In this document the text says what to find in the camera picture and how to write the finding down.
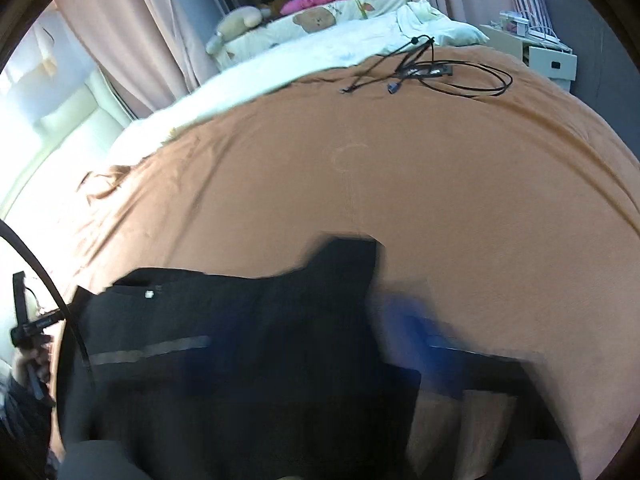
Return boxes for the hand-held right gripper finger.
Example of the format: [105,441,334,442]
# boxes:
[380,295,583,480]

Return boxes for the black shirt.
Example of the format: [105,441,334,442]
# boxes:
[52,234,436,480]

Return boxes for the person's left forearm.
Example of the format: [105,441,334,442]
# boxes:
[0,375,56,461]

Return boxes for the person's left hand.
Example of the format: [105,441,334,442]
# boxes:
[10,342,53,401]

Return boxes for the brown blanket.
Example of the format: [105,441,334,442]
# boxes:
[47,45,640,480]

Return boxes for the white headboard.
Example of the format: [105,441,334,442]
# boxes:
[0,67,133,221]

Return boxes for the white quilt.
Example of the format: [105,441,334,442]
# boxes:
[107,0,491,153]

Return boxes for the white nightstand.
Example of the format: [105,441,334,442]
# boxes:
[479,22,578,93]

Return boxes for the bear print pillow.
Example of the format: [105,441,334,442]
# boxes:
[220,0,411,61]

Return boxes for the striped gift bag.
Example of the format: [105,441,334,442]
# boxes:
[505,0,556,41]

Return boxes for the cream plush toy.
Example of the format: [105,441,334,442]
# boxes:
[206,5,263,53]

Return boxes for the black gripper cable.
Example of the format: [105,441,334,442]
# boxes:
[0,220,98,391]

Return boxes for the black cable bundle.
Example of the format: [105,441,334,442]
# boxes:
[340,35,515,98]

